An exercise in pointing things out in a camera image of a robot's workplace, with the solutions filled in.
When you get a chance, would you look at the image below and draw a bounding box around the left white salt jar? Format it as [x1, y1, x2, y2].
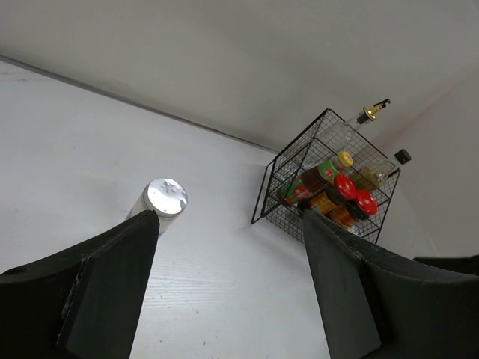
[126, 177, 188, 237]

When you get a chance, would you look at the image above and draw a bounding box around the black wire rack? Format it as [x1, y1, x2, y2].
[250, 108, 402, 245]

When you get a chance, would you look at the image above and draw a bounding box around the clear glass oil bottle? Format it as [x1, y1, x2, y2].
[317, 98, 391, 153]

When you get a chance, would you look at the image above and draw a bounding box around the yellow cap sauce bottle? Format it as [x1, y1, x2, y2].
[279, 150, 356, 206]

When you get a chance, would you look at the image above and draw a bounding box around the red lid jar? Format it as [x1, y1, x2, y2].
[329, 190, 378, 229]
[308, 174, 356, 215]

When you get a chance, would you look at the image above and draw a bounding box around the dark soy sauce bottle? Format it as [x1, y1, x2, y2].
[350, 149, 412, 193]

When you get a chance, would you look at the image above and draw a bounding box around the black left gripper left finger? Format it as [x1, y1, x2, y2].
[1, 210, 159, 358]

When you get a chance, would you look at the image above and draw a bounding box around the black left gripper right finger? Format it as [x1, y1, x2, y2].
[303, 211, 478, 358]

